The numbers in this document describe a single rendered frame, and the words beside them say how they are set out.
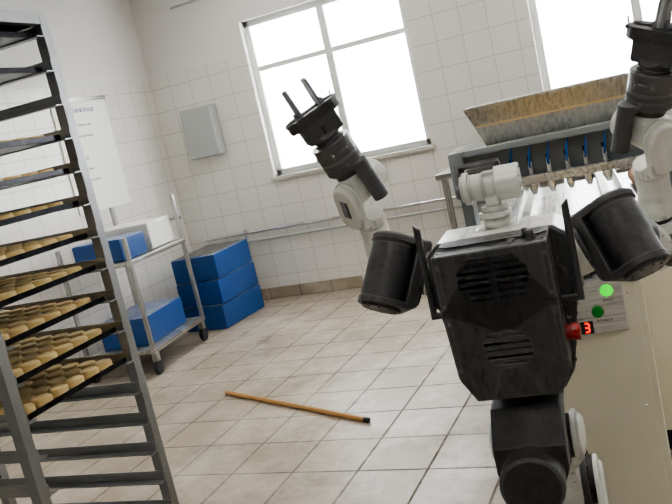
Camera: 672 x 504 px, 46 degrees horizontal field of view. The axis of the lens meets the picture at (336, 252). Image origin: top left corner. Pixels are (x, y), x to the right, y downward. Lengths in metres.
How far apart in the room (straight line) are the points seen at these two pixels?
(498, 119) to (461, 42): 3.37
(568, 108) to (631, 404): 1.07
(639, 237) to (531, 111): 1.41
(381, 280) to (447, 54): 4.76
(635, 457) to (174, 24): 5.71
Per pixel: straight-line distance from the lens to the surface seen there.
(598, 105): 2.85
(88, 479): 2.58
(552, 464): 1.47
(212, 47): 6.99
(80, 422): 2.50
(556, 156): 2.89
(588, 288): 2.14
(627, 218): 1.49
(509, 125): 2.86
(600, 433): 2.31
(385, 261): 1.54
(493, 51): 6.13
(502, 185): 1.51
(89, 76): 6.75
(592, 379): 2.25
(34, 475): 2.02
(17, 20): 2.23
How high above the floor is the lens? 1.37
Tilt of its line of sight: 9 degrees down
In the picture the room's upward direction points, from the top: 13 degrees counter-clockwise
